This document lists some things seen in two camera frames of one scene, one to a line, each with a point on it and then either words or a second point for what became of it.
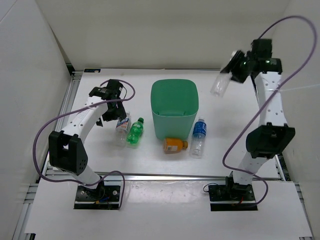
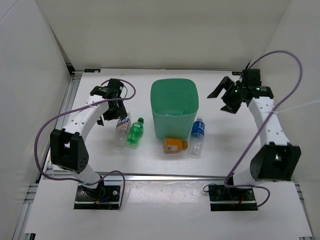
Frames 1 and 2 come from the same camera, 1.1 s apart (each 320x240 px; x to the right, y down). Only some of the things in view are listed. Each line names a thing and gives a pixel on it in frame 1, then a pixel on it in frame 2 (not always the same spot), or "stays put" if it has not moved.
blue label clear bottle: [197, 145] stays put
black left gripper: [119, 113] stays put
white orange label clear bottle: [122, 130] stays put
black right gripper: [232, 64] to [226, 83]
